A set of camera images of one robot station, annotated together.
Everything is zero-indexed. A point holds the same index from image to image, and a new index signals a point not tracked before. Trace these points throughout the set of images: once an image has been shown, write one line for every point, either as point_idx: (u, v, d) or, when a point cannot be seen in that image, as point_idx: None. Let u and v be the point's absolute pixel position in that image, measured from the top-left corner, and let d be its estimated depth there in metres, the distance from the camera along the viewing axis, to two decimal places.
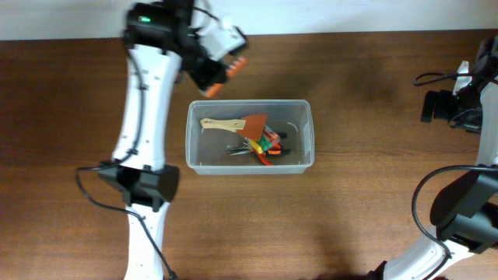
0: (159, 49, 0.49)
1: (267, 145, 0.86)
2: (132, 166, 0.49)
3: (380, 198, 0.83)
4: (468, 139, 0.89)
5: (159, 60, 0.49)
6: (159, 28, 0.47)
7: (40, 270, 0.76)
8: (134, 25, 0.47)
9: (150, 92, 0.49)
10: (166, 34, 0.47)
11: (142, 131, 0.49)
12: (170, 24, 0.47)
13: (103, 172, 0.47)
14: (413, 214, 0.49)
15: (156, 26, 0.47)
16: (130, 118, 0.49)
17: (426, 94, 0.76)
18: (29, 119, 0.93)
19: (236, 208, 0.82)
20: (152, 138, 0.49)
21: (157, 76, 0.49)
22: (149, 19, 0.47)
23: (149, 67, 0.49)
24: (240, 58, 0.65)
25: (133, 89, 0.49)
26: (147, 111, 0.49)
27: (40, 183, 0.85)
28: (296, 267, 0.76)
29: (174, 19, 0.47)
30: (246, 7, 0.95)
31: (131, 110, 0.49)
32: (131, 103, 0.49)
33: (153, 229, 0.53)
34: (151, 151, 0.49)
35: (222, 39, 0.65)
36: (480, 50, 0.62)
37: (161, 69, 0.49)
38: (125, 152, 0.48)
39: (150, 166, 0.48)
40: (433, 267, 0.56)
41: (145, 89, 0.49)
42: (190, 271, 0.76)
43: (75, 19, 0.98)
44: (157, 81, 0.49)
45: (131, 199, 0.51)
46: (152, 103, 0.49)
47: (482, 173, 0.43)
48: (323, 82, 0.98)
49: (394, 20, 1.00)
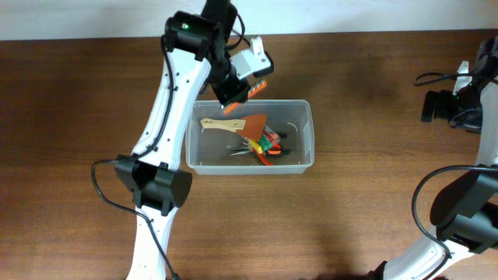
0: (193, 55, 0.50)
1: (266, 145, 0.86)
2: (149, 162, 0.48)
3: (379, 198, 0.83)
4: (467, 139, 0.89)
5: (192, 64, 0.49)
6: (198, 36, 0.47)
7: (40, 270, 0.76)
8: (174, 30, 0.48)
9: (180, 93, 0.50)
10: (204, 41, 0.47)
11: (166, 129, 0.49)
12: (209, 34, 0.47)
13: (119, 166, 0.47)
14: (413, 214, 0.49)
15: (194, 33, 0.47)
16: (155, 116, 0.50)
17: (426, 95, 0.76)
18: (29, 119, 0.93)
19: (237, 208, 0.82)
20: (173, 138, 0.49)
21: (188, 80, 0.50)
22: (190, 26, 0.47)
23: (181, 70, 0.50)
24: (262, 83, 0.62)
25: (163, 89, 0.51)
26: (173, 111, 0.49)
27: (42, 183, 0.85)
28: (296, 267, 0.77)
29: (214, 30, 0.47)
30: (246, 6, 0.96)
31: (159, 109, 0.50)
32: (159, 101, 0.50)
33: (159, 232, 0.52)
34: (170, 150, 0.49)
35: (249, 57, 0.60)
36: (480, 50, 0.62)
37: (194, 73, 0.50)
38: (145, 146, 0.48)
39: (167, 163, 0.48)
40: (433, 267, 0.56)
41: (174, 90, 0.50)
42: (191, 271, 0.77)
43: (76, 19, 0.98)
44: (187, 83, 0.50)
45: (142, 197, 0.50)
46: (180, 104, 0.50)
47: (481, 173, 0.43)
48: (324, 82, 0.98)
49: (394, 20, 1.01)
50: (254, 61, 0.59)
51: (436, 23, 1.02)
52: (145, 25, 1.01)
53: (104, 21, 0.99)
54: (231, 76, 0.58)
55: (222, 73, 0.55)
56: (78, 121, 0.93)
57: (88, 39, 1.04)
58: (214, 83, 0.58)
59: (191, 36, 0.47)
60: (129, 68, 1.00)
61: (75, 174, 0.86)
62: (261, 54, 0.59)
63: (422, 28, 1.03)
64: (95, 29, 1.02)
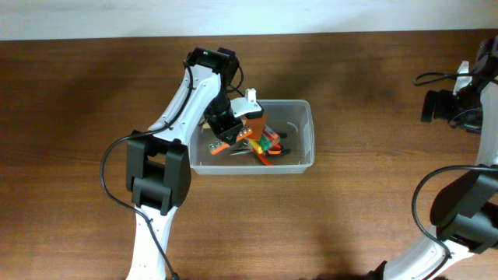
0: (212, 69, 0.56)
1: (266, 145, 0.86)
2: (163, 140, 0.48)
3: (379, 197, 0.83)
4: (467, 139, 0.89)
5: (209, 74, 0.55)
6: (215, 61, 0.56)
7: (40, 269, 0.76)
8: (197, 56, 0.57)
9: (197, 91, 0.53)
10: (219, 63, 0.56)
11: (182, 114, 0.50)
12: (224, 61, 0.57)
13: (131, 143, 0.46)
14: (413, 214, 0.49)
15: (212, 57, 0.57)
16: (173, 104, 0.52)
17: (427, 95, 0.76)
18: (29, 119, 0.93)
19: (237, 208, 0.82)
20: (187, 123, 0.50)
21: (205, 84, 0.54)
22: (210, 54, 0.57)
23: (200, 77, 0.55)
24: (248, 131, 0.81)
25: (182, 86, 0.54)
26: (191, 103, 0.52)
27: (41, 183, 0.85)
28: (296, 267, 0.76)
29: (227, 60, 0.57)
30: (246, 5, 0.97)
31: (177, 99, 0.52)
32: (177, 94, 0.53)
33: (159, 232, 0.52)
34: (184, 132, 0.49)
35: (244, 103, 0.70)
36: (480, 50, 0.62)
37: (211, 81, 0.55)
38: (159, 124, 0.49)
39: (180, 140, 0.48)
40: (433, 267, 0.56)
41: (192, 88, 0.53)
42: (191, 271, 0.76)
43: (78, 19, 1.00)
44: (205, 87, 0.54)
45: (141, 185, 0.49)
46: (197, 99, 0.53)
47: (482, 173, 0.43)
48: (324, 82, 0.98)
49: (393, 20, 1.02)
50: (248, 104, 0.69)
51: (436, 23, 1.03)
52: (145, 25, 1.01)
53: (105, 20, 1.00)
54: (227, 113, 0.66)
55: (222, 108, 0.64)
56: (78, 121, 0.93)
57: (88, 38, 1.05)
58: (212, 117, 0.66)
59: (208, 61, 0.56)
60: (129, 68, 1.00)
61: (75, 174, 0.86)
62: (254, 102, 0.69)
63: (421, 28, 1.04)
64: (95, 29, 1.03)
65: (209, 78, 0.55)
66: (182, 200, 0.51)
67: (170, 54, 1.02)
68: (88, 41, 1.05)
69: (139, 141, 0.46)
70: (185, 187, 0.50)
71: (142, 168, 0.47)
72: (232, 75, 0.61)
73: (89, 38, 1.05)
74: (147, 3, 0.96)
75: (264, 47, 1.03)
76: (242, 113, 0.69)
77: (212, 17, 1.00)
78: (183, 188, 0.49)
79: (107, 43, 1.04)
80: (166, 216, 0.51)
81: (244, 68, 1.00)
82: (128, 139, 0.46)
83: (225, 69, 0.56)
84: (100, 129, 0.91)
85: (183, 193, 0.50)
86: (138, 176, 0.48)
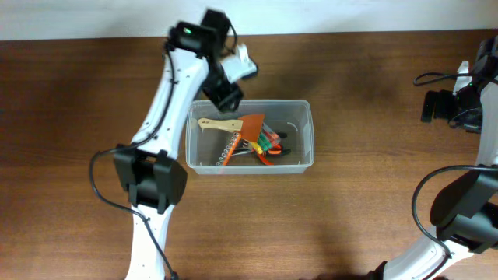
0: (194, 54, 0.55)
1: (266, 145, 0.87)
2: (149, 151, 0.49)
3: (380, 198, 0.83)
4: (468, 139, 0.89)
5: (192, 61, 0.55)
6: (198, 41, 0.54)
7: (40, 269, 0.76)
8: (178, 35, 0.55)
9: (180, 85, 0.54)
10: (203, 43, 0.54)
11: (166, 118, 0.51)
12: (208, 39, 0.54)
13: (118, 156, 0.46)
14: (413, 214, 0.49)
15: (195, 37, 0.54)
16: (156, 106, 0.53)
17: (426, 95, 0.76)
18: (29, 119, 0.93)
19: (237, 208, 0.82)
20: (172, 127, 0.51)
21: (188, 75, 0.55)
22: (191, 32, 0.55)
23: (182, 66, 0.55)
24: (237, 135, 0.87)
25: (166, 82, 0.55)
26: (174, 101, 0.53)
27: (41, 183, 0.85)
28: (296, 267, 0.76)
29: (212, 36, 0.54)
30: (246, 5, 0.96)
31: (161, 99, 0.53)
32: (161, 92, 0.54)
33: (157, 230, 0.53)
34: (169, 138, 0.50)
35: (236, 64, 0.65)
36: (480, 50, 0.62)
37: (194, 70, 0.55)
38: (145, 135, 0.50)
39: (166, 152, 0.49)
40: (433, 267, 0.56)
41: (175, 83, 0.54)
42: (190, 271, 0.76)
43: (78, 18, 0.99)
44: (187, 78, 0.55)
45: (137, 193, 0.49)
46: (180, 95, 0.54)
47: (481, 173, 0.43)
48: (324, 82, 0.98)
49: (394, 20, 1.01)
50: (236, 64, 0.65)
51: (437, 23, 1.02)
52: (146, 25, 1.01)
53: (105, 20, 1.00)
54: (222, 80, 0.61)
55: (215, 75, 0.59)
56: (78, 121, 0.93)
57: (88, 38, 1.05)
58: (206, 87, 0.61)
59: (190, 39, 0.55)
60: (128, 68, 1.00)
61: (75, 174, 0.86)
62: (247, 60, 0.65)
63: (422, 27, 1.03)
64: (95, 29, 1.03)
65: (192, 65, 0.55)
66: (179, 199, 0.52)
67: None
68: (87, 40, 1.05)
69: (124, 155, 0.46)
70: (180, 187, 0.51)
71: (131, 180, 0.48)
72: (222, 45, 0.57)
73: (89, 38, 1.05)
74: (147, 3, 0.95)
75: (264, 47, 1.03)
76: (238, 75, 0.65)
77: None
78: (177, 190, 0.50)
79: (107, 43, 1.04)
80: (163, 215, 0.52)
81: None
82: (114, 153, 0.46)
83: (210, 47, 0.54)
84: (99, 129, 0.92)
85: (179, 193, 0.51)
86: (133, 185, 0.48)
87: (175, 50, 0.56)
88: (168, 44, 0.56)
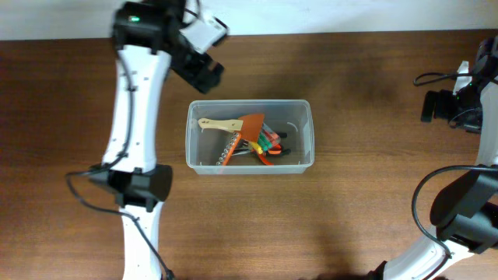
0: (148, 49, 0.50)
1: (267, 145, 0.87)
2: (122, 169, 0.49)
3: (380, 198, 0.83)
4: (468, 139, 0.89)
5: (148, 59, 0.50)
6: (149, 29, 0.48)
7: (40, 269, 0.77)
8: (124, 26, 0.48)
9: (140, 92, 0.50)
10: (155, 32, 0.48)
11: (133, 132, 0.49)
12: (159, 24, 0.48)
13: (93, 176, 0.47)
14: (413, 214, 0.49)
15: (145, 25, 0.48)
16: (120, 121, 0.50)
17: (427, 94, 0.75)
18: (29, 119, 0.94)
19: (237, 208, 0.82)
20: (141, 141, 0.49)
21: (146, 78, 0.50)
22: (138, 19, 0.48)
23: (138, 68, 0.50)
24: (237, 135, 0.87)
25: (122, 91, 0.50)
26: (137, 110, 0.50)
27: (41, 183, 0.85)
28: (296, 267, 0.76)
29: (163, 19, 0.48)
30: (246, 6, 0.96)
31: (122, 111, 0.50)
32: (121, 104, 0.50)
33: (148, 229, 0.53)
34: (141, 153, 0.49)
35: (204, 29, 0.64)
36: (480, 50, 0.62)
37: (151, 69, 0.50)
38: (115, 155, 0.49)
39: (141, 168, 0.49)
40: (433, 267, 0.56)
41: (134, 90, 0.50)
42: (190, 271, 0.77)
43: (76, 18, 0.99)
44: (146, 82, 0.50)
45: (124, 201, 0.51)
46: (142, 103, 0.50)
47: (481, 173, 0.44)
48: (324, 82, 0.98)
49: (394, 20, 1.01)
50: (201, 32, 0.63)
51: (437, 23, 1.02)
52: None
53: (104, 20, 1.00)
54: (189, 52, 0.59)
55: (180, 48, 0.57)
56: (78, 121, 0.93)
57: (87, 38, 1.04)
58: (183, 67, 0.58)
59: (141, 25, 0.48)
60: None
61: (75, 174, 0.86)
62: (214, 22, 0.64)
63: (422, 28, 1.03)
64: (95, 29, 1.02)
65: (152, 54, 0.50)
66: (166, 195, 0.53)
67: None
68: (85, 40, 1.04)
69: (99, 176, 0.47)
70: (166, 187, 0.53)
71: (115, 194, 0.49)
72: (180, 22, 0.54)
73: (89, 38, 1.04)
74: None
75: (264, 47, 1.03)
76: (208, 42, 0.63)
77: None
78: (163, 192, 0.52)
79: (106, 43, 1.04)
80: (152, 213, 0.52)
81: (245, 68, 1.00)
82: (89, 175, 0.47)
83: (169, 32, 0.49)
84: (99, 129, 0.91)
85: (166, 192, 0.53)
86: (118, 198, 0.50)
87: (126, 44, 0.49)
88: (117, 40, 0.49)
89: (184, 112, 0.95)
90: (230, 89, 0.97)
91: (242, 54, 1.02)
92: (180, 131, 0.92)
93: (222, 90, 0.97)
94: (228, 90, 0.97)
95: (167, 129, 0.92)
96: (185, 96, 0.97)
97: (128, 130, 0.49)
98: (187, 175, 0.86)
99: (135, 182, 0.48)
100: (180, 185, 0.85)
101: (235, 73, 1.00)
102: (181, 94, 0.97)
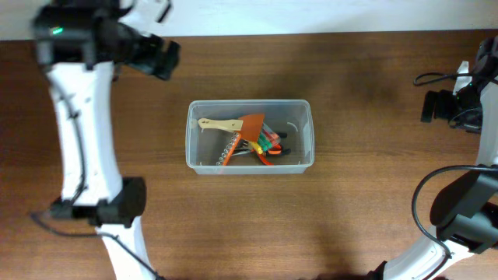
0: (81, 64, 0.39)
1: (267, 145, 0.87)
2: (85, 203, 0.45)
3: (380, 198, 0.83)
4: (468, 139, 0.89)
5: (82, 78, 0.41)
6: (77, 32, 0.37)
7: (40, 270, 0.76)
8: (40, 39, 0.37)
9: (84, 119, 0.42)
10: (81, 43, 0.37)
11: (88, 163, 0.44)
12: (88, 28, 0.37)
13: (55, 215, 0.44)
14: (413, 214, 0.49)
15: (71, 29, 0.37)
16: (70, 155, 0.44)
17: (426, 95, 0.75)
18: (29, 119, 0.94)
19: (237, 208, 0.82)
20: (99, 170, 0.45)
21: (88, 99, 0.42)
22: (61, 29, 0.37)
23: (75, 89, 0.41)
24: (237, 135, 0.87)
25: (64, 120, 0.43)
26: (87, 140, 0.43)
27: (42, 183, 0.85)
28: (296, 267, 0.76)
29: (94, 22, 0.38)
30: (245, 5, 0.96)
31: (69, 144, 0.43)
32: (65, 134, 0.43)
33: (131, 243, 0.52)
34: (101, 184, 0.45)
35: None
36: (480, 49, 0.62)
37: (90, 89, 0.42)
38: (73, 190, 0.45)
39: (106, 199, 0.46)
40: (433, 267, 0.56)
41: (76, 117, 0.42)
42: (190, 271, 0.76)
43: None
44: (89, 105, 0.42)
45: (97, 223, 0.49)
46: (89, 130, 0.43)
47: (481, 173, 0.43)
48: (323, 82, 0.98)
49: (394, 20, 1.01)
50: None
51: (437, 23, 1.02)
52: None
53: None
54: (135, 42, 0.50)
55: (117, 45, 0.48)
56: None
57: None
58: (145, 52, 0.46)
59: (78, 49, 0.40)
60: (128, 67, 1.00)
61: None
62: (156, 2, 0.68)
63: (421, 27, 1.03)
64: None
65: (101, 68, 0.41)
66: (140, 208, 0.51)
67: None
68: None
69: (62, 215, 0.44)
70: (138, 201, 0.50)
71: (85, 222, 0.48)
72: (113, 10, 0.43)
73: None
74: None
75: (264, 47, 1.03)
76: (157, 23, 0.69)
77: (212, 17, 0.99)
78: (137, 208, 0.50)
79: None
80: (131, 229, 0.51)
81: (244, 68, 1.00)
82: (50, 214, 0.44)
83: (106, 31, 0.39)
84: None
85: (140, 205, 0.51)
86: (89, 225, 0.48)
87: (54, 60, 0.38)
88: (41, 57, 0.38)
89: (184, 112, 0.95)
90: (230, 88, 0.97)
91: (242, 54, 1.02)
92: (180, 131, 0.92)
93: (222, 89, 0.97)
94: (228, 90, 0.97)
95: (167, 129, 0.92)
96: (185, 96, 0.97)
97: (82, 162, 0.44)
98: (187, 175, 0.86)
99: (102, 215, 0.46)
100: (180, 184, 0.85)
101: (235, 72, 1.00)
102: (181, 94, 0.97)
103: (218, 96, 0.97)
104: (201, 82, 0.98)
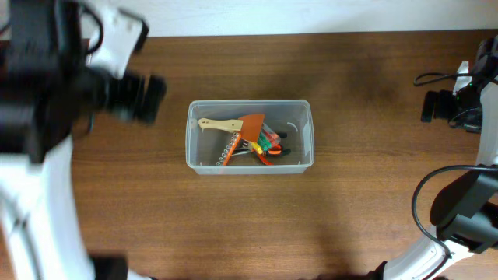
0: (26, 158, 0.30)
1: (266, 145, 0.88)
2: None
3: (380, 197, 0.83)
4: (468, 139, 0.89)
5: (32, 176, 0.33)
6: (15, 117, 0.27)
7: None
8: None
9: (36, 222, 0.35)
10: (22, 130, 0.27)
11: (43, 265, 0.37)
12: (33, 109, 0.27)
13: None
14: (413, 213, 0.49)
15: (9, 111, 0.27)
16: (19, 264, 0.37)
17: (426, 95, 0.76)
18: None
19: (237, 208, 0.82)
20: (59, 270, 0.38)
21: (40, 199, 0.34)
22: None
23: (16, 190, 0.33)
24: (237, 136, 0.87)
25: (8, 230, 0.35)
26: (40, 242, 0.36)
27: None
28: (296, 267, 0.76)
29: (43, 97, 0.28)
30: (245, 5, 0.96)
31: (16, 257, 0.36)
32: (13, 244, 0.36)
33: None
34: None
35: None
36: (480, 50, 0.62)
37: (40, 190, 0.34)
38: None
39: None
40: (433, 267, 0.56)
41: (23, 222, 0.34)
42: (190, 271, 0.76)
43: None
44: (39, 208, 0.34)
45: None
46: (46, 232, 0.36)
47: (481, 173, 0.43)
48: (324, 82, 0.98)
49: (394, 19, 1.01)
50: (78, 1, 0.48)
51: (437, 23, 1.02)
52: None
53: None
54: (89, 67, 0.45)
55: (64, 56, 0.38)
56: None
57: None
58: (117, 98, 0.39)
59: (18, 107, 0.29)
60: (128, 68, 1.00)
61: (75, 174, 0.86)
62: None
63: (422, 27, 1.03)
64: None
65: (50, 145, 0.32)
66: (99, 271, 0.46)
67: (171, 54, 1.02)
68: None
69: None
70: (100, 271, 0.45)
71: None
72: (65, 55, 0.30)
73: None
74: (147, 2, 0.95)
75: (264, 47, 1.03)
76: None
77: (212, 17, 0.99)
78: (96, 279, 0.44)
79: None
80: None
81: (245, 68, 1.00)
82: None
83: (54, 107, 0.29)
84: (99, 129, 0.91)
85: (97, 271, 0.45)
86: None
87: None
88: None
89: (184, 112, 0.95)
90: (230, 88, 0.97)
91: (243, 54, 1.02)
92: (180, 132, 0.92)
93: (222, 89, 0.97)
94: (228, 90, 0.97)
95: (167, 129, 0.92)
96: (185, 96, 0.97)
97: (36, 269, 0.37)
98: (187, 174, 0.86)
99: None
100: (180, 184, 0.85)
101: (235, 72, 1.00)
102: (181, 95, 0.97)
103: (218, 96, 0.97)
104: (201, 82, 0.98)
